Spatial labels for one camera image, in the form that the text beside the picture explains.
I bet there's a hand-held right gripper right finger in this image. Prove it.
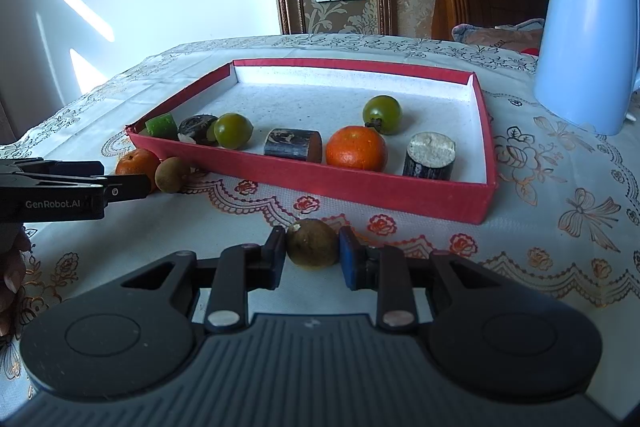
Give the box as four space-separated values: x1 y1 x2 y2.
338 227 508 333

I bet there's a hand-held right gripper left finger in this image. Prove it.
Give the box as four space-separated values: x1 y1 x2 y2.
120 227 287 334

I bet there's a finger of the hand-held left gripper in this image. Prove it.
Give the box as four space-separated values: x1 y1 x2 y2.
0 158 106 182
92 174 152 206

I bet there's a small orange tangerine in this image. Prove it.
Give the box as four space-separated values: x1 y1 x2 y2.
115 148 161 194

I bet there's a large brown longan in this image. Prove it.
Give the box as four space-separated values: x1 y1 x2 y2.
285 218 341 269

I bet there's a small brown longan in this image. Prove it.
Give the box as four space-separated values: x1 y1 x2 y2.
154 157 192 194

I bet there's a red shallow box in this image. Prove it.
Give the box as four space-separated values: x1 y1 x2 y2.
125 58 499 225

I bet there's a green radish piece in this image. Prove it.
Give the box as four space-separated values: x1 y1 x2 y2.
145 112 179 142

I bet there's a long dark sugarcane piece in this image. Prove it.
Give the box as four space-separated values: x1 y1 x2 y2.
263 128 323 164

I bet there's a short dark sugarcane piece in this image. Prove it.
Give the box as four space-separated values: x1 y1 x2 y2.
403 132 459 181

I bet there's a green plum with stem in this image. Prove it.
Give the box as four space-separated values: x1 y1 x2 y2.
362 95 403 136

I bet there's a person's left hand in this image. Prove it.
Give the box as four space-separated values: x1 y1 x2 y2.
0 229 32 339

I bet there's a large orange tangerine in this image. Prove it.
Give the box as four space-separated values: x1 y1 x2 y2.
325 125 389 172

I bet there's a pink blanket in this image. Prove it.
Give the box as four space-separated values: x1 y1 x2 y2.
451 19 546 55

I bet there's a light blue electric kettle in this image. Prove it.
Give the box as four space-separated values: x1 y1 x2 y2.
532 0 640 136

